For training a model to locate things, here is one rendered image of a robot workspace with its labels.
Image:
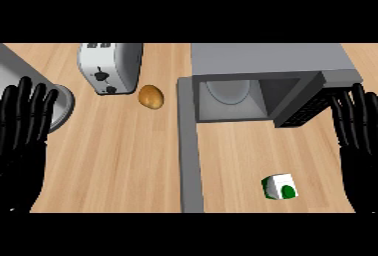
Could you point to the silver toaster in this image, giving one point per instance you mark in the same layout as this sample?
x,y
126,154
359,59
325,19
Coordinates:
x,y
110,66

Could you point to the grey microwave door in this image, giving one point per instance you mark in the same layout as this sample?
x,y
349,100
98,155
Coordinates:
x,y
190,146

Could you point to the white and green milk carton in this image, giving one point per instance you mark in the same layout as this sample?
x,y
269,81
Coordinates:
x,y
281,187

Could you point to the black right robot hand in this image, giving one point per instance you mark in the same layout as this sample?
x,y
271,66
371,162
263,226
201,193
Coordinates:
x,y
359,160

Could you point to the grey round appliance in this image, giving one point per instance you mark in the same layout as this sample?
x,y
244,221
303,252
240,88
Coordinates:
x,y
30,86

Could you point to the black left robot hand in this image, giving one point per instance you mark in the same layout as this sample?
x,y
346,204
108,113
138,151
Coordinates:
x,y
20,140

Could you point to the brown potato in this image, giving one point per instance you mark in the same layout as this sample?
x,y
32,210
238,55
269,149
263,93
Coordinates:
x,y
151,96

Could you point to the grey microwave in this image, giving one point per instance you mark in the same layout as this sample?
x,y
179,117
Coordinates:
x,y
275,83

